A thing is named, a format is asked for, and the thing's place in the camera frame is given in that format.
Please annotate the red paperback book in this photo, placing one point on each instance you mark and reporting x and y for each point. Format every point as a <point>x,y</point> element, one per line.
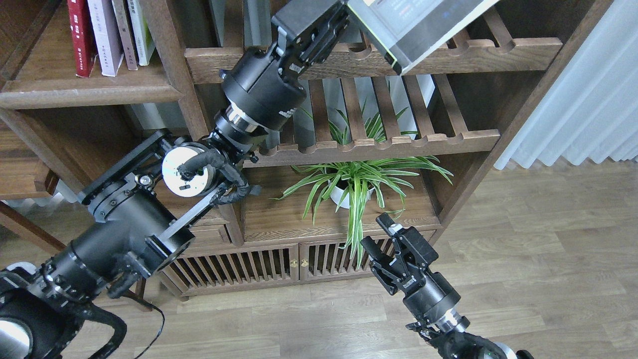
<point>84,46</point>

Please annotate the white plant pot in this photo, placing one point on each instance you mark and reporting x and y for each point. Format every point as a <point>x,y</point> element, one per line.
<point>341,192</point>

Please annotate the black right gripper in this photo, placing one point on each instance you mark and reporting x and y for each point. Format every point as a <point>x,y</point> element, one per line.
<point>428,296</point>

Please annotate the white curtain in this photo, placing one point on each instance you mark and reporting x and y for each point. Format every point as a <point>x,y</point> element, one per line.
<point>591,111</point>

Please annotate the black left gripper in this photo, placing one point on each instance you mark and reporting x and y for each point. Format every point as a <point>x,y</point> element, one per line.
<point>263,87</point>

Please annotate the pale lilac paperback book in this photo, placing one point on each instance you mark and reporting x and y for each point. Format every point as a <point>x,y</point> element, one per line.
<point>106,34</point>

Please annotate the brown upright book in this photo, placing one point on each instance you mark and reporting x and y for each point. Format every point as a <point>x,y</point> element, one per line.
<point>122,15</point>

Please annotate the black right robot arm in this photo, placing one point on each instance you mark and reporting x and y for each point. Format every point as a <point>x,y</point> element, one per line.
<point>455,342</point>

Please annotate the yellow and black thick book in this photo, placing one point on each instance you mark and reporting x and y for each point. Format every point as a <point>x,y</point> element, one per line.
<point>407,31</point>

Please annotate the white green upright book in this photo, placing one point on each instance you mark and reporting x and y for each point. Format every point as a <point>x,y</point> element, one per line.
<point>143,37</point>

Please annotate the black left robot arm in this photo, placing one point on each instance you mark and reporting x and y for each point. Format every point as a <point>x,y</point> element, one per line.
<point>144,205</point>

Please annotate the dark wooden bookshelf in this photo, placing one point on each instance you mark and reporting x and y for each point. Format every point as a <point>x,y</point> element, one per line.
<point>463,104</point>

